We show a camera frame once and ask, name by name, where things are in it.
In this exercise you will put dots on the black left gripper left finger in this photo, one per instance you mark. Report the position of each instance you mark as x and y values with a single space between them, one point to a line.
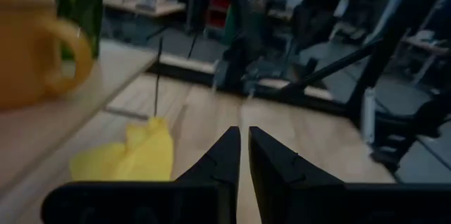
225 167

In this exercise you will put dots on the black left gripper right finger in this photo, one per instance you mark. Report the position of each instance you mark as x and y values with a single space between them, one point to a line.
278 171

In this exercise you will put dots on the green faceted tumbler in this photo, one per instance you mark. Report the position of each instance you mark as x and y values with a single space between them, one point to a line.
84 5

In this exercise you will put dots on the yellow speckled mug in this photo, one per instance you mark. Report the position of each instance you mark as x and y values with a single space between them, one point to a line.
24 48

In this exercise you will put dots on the wooden shelf with black legs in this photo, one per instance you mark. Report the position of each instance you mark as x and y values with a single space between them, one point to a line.
53 122

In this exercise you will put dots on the yellow cloth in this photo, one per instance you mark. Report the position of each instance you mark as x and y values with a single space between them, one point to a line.
141 160

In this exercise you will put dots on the red storage shelving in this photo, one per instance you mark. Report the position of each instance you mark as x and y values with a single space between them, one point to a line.
220 5

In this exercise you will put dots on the person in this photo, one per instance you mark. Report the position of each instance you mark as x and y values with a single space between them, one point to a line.
317 12

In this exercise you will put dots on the wooden background table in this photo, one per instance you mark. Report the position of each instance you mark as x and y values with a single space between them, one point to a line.
141 7

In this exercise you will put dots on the black table frame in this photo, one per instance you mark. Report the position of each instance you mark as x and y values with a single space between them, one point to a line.
387 58

